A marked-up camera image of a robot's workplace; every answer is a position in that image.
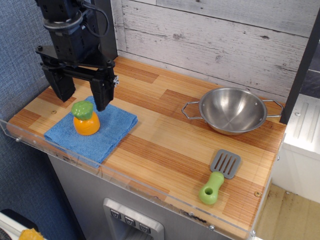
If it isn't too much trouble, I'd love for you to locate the silver dispenser panel with buttons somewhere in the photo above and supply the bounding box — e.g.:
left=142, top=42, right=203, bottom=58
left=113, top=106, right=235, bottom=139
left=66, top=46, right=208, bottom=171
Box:
left=103, top=198, right=165, bottom=240

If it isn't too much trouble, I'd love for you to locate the grey spatula with green handle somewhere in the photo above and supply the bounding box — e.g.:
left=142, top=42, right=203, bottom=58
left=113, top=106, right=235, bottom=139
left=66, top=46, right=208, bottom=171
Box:
left=198, top=149, right=242, bottom=205

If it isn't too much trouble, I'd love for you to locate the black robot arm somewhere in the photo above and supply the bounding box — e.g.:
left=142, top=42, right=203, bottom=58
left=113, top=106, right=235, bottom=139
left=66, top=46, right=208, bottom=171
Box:
left=36, top=0, right=119, bottom=112

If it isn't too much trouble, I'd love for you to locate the black vertical post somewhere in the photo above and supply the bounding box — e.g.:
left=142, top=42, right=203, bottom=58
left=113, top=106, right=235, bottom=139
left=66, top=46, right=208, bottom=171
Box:
left=91, top=0, right=118, bottom=61

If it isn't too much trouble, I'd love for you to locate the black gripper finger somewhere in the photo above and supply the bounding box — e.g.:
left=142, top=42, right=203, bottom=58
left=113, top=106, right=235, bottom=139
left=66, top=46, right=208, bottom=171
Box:
left=42, top=65, right=76, bottom=102
left=89, top=71, right=115, bottom=112

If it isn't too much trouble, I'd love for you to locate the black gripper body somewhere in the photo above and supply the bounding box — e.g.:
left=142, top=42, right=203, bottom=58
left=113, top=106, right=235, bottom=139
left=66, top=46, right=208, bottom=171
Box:
left=35, top=23, right=119, bottom=87

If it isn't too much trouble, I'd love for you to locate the grey toy fridge cabinet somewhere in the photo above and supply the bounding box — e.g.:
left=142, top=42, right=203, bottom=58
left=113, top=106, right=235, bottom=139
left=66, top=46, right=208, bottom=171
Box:
left=49, top=156, right=226, bottom=240

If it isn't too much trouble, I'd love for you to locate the black right frame post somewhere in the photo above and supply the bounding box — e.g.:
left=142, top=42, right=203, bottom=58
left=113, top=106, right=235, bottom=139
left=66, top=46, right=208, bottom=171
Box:
left=279, top=10, right=320, bottom=125

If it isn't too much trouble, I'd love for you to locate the clear acrylic table guard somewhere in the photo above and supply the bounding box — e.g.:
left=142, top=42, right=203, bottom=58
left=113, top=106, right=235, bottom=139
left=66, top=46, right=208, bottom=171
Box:
left=2, top=116, right=286, bottom=240

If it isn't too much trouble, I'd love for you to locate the white side counter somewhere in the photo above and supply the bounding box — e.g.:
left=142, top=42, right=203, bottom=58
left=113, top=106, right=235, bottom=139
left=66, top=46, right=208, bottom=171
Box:
left=271, top=94, right=320, bottom=203

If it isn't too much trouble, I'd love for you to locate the blue folded cloth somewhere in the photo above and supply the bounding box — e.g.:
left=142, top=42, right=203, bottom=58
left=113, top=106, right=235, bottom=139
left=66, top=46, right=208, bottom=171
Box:
left=44, top=96, right=138, bottom=168

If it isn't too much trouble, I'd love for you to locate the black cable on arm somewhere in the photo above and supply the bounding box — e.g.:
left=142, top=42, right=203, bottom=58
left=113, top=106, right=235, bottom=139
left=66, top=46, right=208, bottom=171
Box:
left=81, top=0, right=111, bottom=39

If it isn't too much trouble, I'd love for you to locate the yellow object at corner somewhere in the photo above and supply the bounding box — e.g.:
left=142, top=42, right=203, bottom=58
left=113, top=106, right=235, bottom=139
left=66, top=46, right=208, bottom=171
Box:
left=18, top=228, right=45, bottom=240

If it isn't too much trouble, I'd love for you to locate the stainless steel two-handled pan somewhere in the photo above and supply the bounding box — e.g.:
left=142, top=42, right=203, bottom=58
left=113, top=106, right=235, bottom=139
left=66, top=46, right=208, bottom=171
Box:
left=181, top=87, right=284, bottom=136

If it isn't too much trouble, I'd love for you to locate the orange toy with green top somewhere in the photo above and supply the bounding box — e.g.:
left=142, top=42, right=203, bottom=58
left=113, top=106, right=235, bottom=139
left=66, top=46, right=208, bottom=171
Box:
left=71, top=100, right=101, bottom=136

